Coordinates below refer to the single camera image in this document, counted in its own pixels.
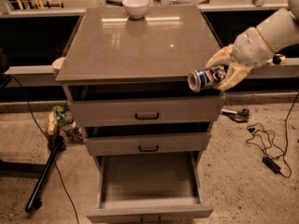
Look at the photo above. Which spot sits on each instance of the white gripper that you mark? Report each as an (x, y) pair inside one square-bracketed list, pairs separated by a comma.
[(250, 48)]

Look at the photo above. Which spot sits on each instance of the blue pepsi can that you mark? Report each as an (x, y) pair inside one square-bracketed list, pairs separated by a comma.
[(199, 80)]

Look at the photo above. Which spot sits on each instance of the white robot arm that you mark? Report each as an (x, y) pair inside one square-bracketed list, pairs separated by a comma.
[(281, 29)]

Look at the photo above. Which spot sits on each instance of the grey drawer cabinet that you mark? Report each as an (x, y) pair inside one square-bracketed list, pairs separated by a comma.
[(165, 45)]

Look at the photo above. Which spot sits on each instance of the top grey drawer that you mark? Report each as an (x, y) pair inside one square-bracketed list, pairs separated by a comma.
[(135, 103)]

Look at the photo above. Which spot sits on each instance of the grey drawer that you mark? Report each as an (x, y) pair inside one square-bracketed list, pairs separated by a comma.
[(147, 138), (135, 103), (148, 188)]

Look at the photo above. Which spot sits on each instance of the bottom grey drawer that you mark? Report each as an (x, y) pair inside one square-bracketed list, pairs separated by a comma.
[(148, 188)]

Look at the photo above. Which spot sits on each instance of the middle grey drawer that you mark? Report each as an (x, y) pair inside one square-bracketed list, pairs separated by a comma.
[(147, 138)]

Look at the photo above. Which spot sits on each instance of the small yellow black object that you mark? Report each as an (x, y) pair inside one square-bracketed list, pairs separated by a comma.
[(279, 59)]

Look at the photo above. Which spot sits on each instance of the black scissors on floor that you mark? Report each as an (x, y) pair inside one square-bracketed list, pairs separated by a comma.
[(236, 116)]

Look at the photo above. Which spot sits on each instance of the white ceramic bowl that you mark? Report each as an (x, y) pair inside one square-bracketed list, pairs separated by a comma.
[(136, 8)]

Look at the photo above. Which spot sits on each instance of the small white plate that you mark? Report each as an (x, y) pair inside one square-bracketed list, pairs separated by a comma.
[(58, 63)]

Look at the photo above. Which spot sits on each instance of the green snack bag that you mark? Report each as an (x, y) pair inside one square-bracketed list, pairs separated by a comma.
[(60, 118)]

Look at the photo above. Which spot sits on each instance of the black tripod leg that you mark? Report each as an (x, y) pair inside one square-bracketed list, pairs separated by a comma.
[(34, 200)]

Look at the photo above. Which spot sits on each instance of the black power adapter with cable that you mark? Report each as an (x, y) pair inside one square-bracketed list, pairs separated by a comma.
[(274, 155)]

